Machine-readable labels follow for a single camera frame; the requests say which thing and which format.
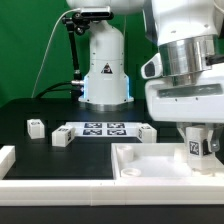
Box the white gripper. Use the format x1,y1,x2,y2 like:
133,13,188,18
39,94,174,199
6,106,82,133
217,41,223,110
141,53,224,155

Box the white square tabletop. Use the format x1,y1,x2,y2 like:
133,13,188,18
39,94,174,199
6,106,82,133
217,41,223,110
111,143,224,179

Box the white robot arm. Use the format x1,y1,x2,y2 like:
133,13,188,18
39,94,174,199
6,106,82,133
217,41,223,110
66,0,224,155

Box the white U-shaped fence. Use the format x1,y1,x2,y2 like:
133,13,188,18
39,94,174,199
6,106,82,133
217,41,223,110
0,146,224,206

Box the white marker base plate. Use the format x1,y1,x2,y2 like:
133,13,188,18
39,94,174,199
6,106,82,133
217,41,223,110
67,122,139,137

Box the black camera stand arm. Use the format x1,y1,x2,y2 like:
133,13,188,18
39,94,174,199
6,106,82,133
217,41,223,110
62,16,82,101

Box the black base cables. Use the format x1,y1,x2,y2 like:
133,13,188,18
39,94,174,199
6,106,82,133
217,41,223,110
35,79,85,99

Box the black camera on stand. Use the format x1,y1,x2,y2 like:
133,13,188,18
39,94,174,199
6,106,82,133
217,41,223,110
73,6,113,21

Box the grey camera cable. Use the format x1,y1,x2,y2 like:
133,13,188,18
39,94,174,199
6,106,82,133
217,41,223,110
30,7,82,99

